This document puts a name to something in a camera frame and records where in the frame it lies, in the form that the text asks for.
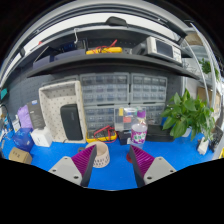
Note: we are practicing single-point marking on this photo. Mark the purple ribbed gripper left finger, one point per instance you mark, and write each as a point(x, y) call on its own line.
point(76, 169)

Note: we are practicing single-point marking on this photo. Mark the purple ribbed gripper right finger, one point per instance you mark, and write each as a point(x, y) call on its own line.
point(148, 169)

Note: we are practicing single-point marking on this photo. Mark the clear plastic water bottle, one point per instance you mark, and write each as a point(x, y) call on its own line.
point(139, 129)

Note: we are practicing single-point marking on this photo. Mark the white patterned ceramic mug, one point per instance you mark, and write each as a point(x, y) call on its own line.
point(102, 158)

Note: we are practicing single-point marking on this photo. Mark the black flat case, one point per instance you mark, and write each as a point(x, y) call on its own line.
point(155, 133)

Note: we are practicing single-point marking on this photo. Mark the black box with label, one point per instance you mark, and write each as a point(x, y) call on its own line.
point(124, 137)

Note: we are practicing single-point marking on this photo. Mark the yellow multimeter with leads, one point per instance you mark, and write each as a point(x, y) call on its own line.
point(106, 134)

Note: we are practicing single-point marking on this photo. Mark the small white box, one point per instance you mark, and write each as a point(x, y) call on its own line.
point(42, 137)

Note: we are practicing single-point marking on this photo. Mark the black rectangular speaker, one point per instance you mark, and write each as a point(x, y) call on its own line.
point(71, 122)

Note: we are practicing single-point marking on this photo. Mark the clear box of coloured parts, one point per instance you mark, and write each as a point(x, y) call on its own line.
point(123, 118)

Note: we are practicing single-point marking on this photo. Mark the white power adapter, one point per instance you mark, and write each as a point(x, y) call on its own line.
point(203, 146)

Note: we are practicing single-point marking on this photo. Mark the brown cardboard box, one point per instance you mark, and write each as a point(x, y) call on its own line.
point(19, 155)

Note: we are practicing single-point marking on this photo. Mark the blue tissue pack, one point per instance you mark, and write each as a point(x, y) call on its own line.
point(23, 139)

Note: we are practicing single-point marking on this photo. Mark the dark grey booklet box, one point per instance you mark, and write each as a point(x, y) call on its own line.
point(35, 113)

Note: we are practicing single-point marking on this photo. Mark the green potted plant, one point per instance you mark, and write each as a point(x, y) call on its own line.
point(183, 112)

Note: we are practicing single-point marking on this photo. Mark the white perforated tray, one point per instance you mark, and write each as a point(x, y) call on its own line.
point(52, 98)

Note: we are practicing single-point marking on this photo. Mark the purple plastic bag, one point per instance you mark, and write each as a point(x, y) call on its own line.
point(24, 117)

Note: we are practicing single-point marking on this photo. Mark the grey drawer organiser right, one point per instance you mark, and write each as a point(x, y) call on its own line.
point(149, 91)

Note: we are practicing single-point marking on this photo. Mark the grey drawer organiser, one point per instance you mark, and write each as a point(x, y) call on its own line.
point(149, 91)
point(101, 92)

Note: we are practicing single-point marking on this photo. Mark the grey drawer organiser left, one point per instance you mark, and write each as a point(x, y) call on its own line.
point(101, 92)

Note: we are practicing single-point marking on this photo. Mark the dark grey metal shelf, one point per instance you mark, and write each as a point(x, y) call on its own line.
point(109, 63)

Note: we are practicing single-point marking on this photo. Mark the small plant on rack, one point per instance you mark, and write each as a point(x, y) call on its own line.
point(206, 68)

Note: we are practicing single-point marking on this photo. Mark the dark blue box on shelf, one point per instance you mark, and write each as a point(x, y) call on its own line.
point(50, 54)

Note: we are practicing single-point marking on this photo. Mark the yellow tool on shelf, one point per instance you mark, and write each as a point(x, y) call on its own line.
point(113, 48)

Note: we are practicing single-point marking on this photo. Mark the grey oscilloscope instrument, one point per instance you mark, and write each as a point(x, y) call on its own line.
point(155, 47)

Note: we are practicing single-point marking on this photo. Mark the white metal rack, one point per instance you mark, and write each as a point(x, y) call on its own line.
point(200, 48)

